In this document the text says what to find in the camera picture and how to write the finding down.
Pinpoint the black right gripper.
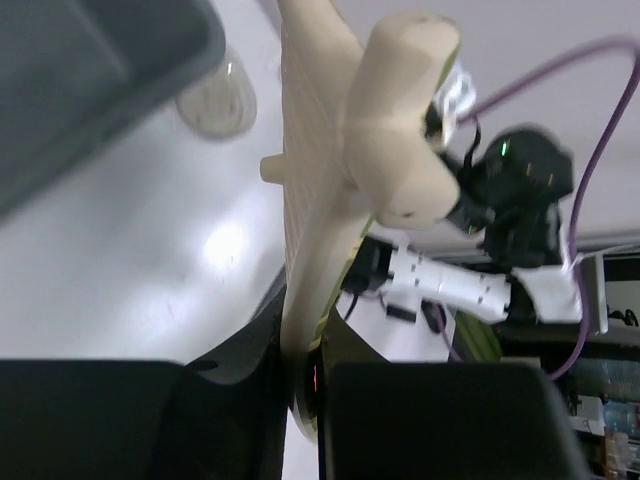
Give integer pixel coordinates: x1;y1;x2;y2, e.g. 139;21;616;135
439;127;574;269

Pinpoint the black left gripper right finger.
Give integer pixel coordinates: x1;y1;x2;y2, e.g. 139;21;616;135
315;312;591;479

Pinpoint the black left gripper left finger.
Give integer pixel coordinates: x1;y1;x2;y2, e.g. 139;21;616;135
1;282;287;479

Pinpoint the yellow woven placemat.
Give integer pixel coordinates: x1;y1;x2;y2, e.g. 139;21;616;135
259;0;463;441

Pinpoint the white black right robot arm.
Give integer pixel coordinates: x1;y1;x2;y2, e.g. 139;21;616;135
340;126;588;325

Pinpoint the grey plastic bin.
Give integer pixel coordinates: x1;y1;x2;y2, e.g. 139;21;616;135
1;0;226;214

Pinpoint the left clear glass plate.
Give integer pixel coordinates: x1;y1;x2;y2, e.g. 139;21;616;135
175;47;257;141

